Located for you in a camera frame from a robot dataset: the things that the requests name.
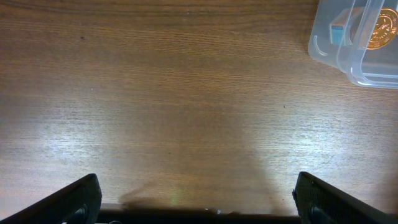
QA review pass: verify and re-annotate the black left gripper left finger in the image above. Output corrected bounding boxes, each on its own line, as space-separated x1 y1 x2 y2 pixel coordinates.
1 174 102 224

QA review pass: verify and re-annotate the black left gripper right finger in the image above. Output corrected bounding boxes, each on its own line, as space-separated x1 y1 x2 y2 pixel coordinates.
292 172 397 224

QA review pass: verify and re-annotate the small jar gold lid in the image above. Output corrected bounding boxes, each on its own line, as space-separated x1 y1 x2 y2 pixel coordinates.
329 7 398 51

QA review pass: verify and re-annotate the clear plastic container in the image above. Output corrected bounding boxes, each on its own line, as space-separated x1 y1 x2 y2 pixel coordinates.
308 0 397 89

